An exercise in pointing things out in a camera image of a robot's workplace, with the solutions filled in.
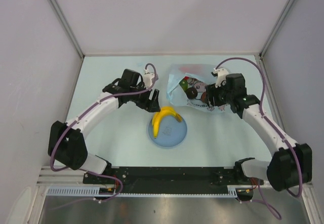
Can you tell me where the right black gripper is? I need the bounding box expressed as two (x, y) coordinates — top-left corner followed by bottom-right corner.
(203, 80), (233, 108)

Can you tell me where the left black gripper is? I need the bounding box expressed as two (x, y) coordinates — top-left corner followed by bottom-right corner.
(129, 82), (160, 113)

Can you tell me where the yellow fake banana bunch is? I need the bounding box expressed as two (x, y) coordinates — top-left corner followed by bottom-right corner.
(151, 106), (182, 138)

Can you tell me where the brown round fake fruit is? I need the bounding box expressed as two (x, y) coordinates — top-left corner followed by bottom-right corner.
(200, 93), (208, 103)

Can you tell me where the light blue printed plastic bag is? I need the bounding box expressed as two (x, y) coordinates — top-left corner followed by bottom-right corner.
(167, 64), (227, 114)

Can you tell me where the tan fake walnut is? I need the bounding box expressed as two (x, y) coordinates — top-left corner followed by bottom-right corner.
(185, 87), (198, 99)

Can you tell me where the green yellow fake citrus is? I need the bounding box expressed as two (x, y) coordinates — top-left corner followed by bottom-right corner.
(179, 80), (188, 91)

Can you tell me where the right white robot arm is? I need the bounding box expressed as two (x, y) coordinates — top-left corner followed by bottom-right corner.
(206, 69), (312, 191)

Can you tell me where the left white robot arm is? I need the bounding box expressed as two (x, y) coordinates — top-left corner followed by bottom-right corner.
(48, 68), (160, 183)

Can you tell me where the blue plastic plate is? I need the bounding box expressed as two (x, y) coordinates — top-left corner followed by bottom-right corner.
(147, 114), (187, 148)

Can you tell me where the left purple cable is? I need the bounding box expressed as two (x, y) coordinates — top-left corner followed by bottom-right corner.
(49, 63), (159, 209)

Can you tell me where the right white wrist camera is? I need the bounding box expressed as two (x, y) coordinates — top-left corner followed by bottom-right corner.
(211, 68), (229, 88)

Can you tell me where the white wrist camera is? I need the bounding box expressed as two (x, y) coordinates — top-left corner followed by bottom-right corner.
(211, 68), (229, 88)
(143, 69), (158, 89)

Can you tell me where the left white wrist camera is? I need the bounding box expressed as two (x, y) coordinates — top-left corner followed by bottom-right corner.
(143, 69), (158, 89)

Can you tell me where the aluminium right side rail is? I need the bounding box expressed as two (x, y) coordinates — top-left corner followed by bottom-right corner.
(254, 54), (286, 131)

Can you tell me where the aluminium rail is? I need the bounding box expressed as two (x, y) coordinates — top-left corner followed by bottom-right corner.
(254, 54), (286, 131)
(35, 165), (310, 189)

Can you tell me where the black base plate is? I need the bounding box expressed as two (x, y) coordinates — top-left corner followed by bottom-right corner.
(83, 166), (264, 201)

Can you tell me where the white slotted cable duct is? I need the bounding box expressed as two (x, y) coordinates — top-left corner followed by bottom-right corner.
(47, 186), (237, 198)

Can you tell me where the aluminium front rail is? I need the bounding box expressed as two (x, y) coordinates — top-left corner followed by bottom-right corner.
(35, 165), (310, 189)

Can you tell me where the aluminium corner post right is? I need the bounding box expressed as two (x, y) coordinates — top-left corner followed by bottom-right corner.
(259, 0), (296, 59)

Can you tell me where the aluminium corner post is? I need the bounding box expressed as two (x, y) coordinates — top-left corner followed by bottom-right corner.
(259, 0), (296, 59)
(48, 0), (85, 60)

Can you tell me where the aluminium corner post left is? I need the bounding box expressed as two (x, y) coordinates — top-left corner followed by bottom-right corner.
(48, 0), (85, 60)

